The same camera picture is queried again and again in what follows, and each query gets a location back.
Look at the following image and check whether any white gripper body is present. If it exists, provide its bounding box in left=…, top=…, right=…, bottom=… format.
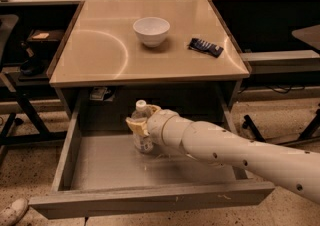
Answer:
left=147, top=109, right=178, bottom=145

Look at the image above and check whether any clear plastic water bottle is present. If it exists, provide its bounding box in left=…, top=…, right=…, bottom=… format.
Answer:
left=131, top=100, right=153, bottom=154

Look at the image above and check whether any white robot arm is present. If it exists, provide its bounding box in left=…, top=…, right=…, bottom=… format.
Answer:
left=126, top=105, right=320, bottom=203

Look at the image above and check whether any grey open top drawer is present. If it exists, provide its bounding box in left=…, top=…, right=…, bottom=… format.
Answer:
left=31, top=101, right=274, bottom=219

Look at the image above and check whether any sticker label under desk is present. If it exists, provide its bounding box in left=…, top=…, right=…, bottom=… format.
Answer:
left=90, top=87, right=115, bottom=101

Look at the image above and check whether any grey cabinet desk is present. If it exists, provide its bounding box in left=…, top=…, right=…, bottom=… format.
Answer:
left=46, top=0, right=252, bottom=118

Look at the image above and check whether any blue snack packet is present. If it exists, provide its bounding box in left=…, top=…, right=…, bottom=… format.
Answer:
left=188, top=38, right=223, bottom=58

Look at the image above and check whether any white ceramic bowl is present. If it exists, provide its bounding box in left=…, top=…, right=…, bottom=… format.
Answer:
left=133, top=17, right=170, bottom=47

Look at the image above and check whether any black metal bar leg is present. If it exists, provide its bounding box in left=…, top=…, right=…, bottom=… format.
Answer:
left=242, top=115, right=265, bottom=142

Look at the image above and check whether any white shoe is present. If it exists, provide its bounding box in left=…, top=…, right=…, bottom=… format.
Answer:
left=0, top=198, right=28, bottom=226

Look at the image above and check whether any black chair frame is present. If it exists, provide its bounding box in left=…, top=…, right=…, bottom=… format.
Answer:
left=0, top=14, right=67, bottom=161

